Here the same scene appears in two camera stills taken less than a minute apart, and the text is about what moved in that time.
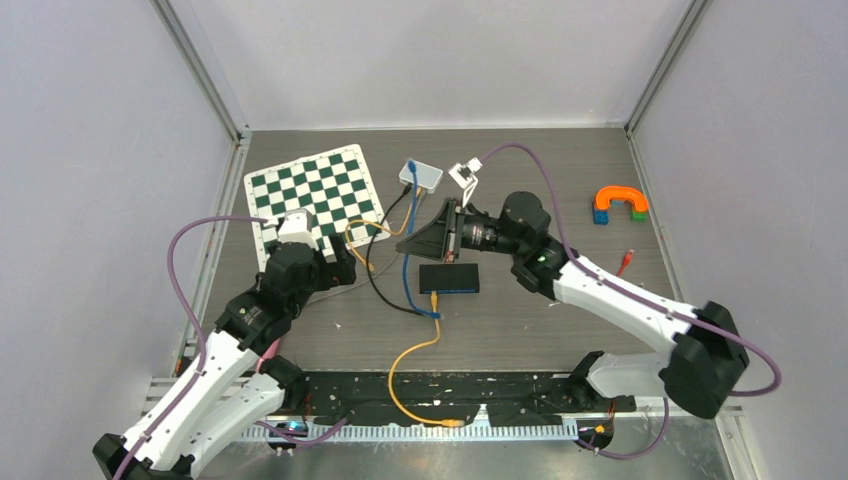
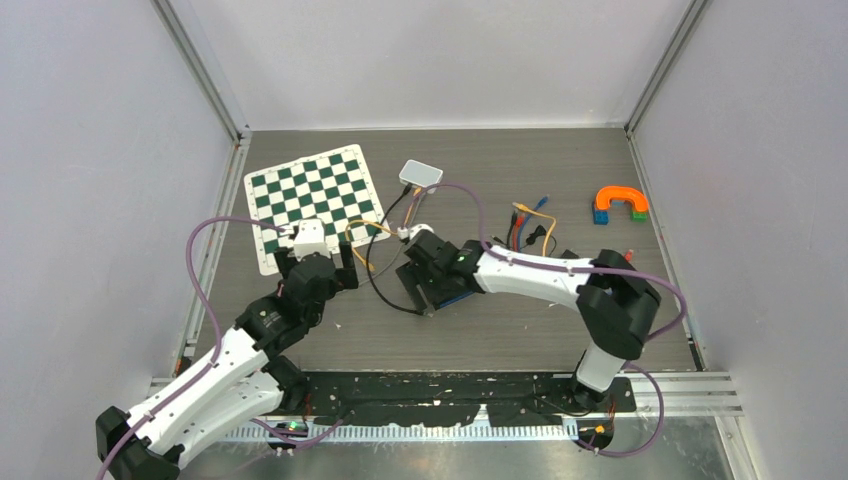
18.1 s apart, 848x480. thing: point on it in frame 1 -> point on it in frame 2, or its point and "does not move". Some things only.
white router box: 427,177 does not move
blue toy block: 601,217 does not move
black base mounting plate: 443,396 does not move
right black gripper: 437,240 -> 411,278
